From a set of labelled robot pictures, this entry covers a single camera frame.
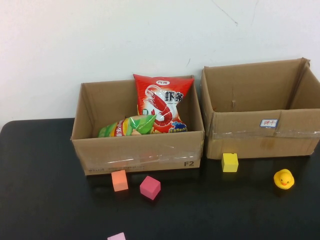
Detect white handwritten label sticker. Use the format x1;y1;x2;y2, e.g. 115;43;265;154
260;118;279;129

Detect yellow foam cube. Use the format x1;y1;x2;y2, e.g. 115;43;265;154
221;152;239;173

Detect magenta foam cube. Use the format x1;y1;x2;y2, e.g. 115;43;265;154
139;175;161;201

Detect yellow rubber duck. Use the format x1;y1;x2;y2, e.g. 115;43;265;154
273;168;295;190

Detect red shrimp snack bag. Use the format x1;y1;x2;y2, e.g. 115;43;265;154
132;73;195;135

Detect cardboard box with white label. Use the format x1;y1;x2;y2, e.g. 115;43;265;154
200;57;320;160

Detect cardboard box with F2 print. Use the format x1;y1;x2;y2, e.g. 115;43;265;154
70;74;206;176

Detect light pink foam cube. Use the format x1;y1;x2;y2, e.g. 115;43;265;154
107;232;127;240

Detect green potato chips bag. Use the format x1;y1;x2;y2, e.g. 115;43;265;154
97;114;157;138

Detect orange foam cube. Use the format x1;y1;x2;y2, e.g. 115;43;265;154
111;169;129;193

